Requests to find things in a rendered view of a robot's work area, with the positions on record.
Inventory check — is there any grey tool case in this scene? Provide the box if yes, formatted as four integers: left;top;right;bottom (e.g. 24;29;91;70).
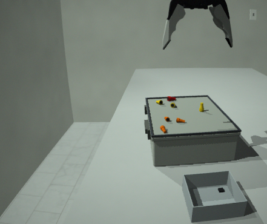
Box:
144;95;242;166

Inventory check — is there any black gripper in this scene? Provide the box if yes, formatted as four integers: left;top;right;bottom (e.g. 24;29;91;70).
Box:
162;0;232;50

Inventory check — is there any grey open-top square box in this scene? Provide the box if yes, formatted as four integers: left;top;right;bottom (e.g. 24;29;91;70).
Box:
182;171;247;223

